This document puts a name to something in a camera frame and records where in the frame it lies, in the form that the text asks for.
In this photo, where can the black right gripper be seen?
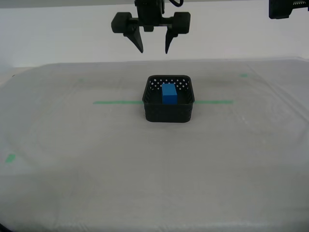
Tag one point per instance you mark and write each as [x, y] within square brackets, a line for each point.
[281, 8]

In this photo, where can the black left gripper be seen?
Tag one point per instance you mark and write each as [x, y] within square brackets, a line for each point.
[149, 17]

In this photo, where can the blue rectangular block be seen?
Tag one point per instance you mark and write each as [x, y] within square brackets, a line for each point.
[169, 95]

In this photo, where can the black perforated plastic basket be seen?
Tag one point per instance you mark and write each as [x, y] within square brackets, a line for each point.
[166, 113]

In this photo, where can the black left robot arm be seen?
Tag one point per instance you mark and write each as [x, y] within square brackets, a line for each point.
[149, 3]

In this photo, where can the long green tape strip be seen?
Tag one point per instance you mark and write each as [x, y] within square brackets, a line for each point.
[116, 102]

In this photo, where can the translucent white table cover sheet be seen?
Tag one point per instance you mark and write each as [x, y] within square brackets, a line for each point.
[154, 169]

